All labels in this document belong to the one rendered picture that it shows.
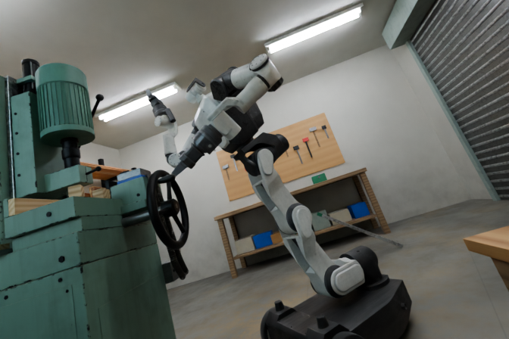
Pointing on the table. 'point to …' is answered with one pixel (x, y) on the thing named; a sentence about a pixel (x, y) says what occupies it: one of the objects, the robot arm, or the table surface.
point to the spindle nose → (70, 151)
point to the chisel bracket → (67, 178)
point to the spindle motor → (63, 104)
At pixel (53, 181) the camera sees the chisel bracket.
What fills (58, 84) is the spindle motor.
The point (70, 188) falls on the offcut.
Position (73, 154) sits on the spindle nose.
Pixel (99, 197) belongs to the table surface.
